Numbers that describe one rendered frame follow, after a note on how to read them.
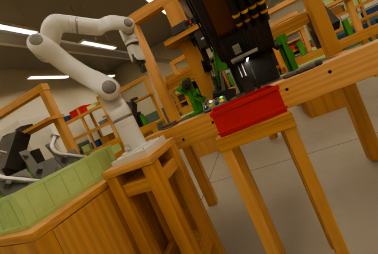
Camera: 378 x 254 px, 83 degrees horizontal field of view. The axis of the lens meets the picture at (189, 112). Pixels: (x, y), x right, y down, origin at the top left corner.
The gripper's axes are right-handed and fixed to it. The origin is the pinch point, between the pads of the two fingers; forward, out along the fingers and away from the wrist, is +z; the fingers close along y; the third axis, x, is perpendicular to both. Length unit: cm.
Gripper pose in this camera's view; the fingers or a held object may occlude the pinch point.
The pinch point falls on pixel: (143, 69)
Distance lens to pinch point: 134.7
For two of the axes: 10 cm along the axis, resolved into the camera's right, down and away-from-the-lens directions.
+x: 8.5, -3.4, -4.0
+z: 3.9, 9.2, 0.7
